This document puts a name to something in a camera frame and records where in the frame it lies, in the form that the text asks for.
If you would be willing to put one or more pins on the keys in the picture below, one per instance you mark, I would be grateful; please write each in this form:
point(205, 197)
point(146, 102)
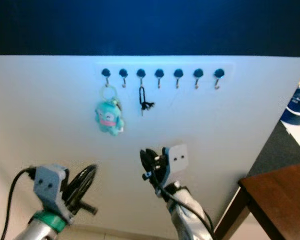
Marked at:
point(145, 105)

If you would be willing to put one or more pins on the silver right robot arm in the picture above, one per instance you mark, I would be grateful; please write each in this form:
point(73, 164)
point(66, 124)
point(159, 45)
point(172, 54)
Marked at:
point(187, 220)

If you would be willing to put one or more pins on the blue bucket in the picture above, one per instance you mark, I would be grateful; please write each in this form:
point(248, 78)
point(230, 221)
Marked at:
point(297, 107)

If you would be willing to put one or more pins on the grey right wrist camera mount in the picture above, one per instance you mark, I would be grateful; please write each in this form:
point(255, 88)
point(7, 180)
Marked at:
point(177, 159)

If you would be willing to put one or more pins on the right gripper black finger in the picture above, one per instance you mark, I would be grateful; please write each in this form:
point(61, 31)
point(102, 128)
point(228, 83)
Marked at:
point(146, 161)
point(156, 160)

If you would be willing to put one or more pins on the dark brown wooden table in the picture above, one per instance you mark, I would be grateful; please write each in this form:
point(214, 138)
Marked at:
point(280, 195)

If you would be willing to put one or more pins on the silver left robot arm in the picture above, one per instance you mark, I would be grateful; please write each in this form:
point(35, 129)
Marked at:
point(42, 227)

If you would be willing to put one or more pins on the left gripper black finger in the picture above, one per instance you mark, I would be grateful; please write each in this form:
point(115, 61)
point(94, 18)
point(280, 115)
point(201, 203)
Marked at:
point(91, 180)
point(75, 184)

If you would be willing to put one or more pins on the blue knob metal hook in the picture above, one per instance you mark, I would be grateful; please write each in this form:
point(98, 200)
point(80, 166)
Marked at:
point(106, 72)
point(198, 73)
point(140, 72)
point(178, 72)
point(159, 72)
point(219, 73)
point(123, 72)

